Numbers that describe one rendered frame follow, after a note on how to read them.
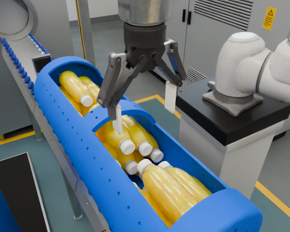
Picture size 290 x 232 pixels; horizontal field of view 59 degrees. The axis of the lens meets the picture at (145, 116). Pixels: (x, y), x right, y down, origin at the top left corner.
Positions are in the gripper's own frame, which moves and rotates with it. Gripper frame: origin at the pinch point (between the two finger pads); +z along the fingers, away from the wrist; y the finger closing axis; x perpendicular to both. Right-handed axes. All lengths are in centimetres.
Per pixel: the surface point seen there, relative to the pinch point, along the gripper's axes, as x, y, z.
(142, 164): 0.2, 1.0, 14.3
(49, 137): -61, 12, 44
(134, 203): 9.8, 9.0, 12.5
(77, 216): -74, 7, 128
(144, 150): -8.0, -5.0, 19.3
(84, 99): -36.2, 1.1, 14.4
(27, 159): -138, 22, 117
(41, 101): -50, 13, 19
